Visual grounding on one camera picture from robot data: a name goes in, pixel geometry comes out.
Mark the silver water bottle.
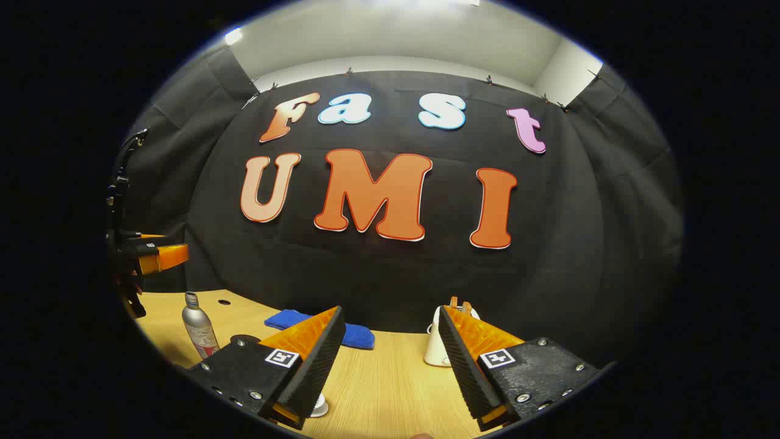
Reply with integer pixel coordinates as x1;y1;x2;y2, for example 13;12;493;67
182;291;220;359

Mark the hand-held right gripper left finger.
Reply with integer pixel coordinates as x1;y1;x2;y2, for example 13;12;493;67
177;306;346;430

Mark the black backdrop cloth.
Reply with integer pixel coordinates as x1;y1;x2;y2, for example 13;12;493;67
113;46;684;366

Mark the white toaster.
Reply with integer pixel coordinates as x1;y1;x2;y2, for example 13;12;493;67
424;305;482;368

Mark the blue cloth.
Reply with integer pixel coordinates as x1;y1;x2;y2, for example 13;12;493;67
264;309;375;351

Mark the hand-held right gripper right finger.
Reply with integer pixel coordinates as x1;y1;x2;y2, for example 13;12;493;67
438;305;616;432

